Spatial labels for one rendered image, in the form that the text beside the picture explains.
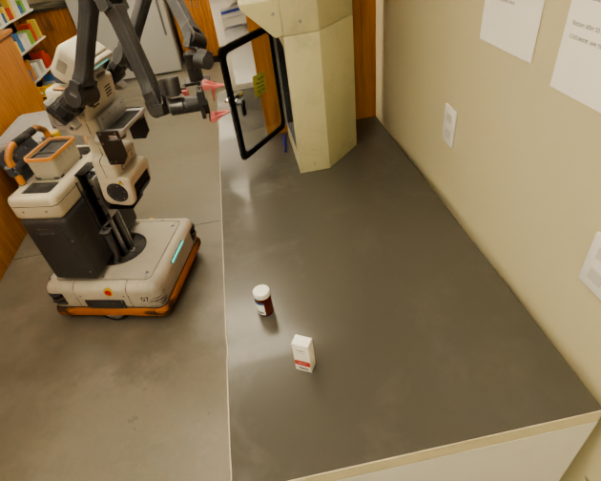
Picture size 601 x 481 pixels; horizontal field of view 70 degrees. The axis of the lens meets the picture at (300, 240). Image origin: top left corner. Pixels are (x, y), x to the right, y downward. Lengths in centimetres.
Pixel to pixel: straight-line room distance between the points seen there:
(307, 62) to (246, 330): 84
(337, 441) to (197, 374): 141
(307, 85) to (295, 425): 102
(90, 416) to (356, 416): 162
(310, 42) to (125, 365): 175
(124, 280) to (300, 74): 147
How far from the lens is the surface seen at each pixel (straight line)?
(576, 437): 108
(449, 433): 91
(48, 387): 254
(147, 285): 233
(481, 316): 108
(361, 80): 191
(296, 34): 142
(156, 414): 217
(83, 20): 179
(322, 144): 155
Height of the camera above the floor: 174
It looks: 39 degrees down
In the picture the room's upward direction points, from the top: 8 degrees counter-clockwise
